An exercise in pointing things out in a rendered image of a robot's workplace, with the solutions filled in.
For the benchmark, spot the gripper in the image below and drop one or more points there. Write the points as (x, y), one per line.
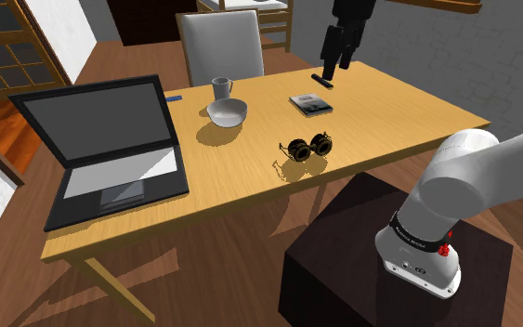
(354, 10)

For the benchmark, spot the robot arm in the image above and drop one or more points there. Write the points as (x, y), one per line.
(451, 181)

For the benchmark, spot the black remote control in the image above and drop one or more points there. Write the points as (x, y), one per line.
(322, 80)

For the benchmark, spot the grey book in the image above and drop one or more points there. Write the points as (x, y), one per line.
(311, 104)

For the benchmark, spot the wooden slatted chair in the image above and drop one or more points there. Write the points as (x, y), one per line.
(275, 27)

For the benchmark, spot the wooden table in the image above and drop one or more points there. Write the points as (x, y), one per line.
(379, 120)

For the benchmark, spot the black round goggles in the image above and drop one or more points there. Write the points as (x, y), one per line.
(308, 146)

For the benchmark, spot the white upholstered chair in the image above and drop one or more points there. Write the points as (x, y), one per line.
(224, 45)

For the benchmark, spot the grey mug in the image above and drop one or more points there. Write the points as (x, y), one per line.
(220, 88)

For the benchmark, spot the white bowl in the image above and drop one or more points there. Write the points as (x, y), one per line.
(227, 113)

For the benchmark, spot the blue pen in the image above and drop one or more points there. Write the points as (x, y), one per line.
(174, 98)

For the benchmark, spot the dark wooden cabinet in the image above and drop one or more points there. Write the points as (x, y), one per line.
(148, 20)

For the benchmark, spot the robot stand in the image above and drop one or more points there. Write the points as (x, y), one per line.
(333, 253)

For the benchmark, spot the black laptop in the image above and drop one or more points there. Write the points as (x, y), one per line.
(93, 122)

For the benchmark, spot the wooden framed glass door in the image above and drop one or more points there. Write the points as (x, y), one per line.
(12, 50)

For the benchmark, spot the wooden wall shelf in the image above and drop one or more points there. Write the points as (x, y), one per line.
(442, 5)

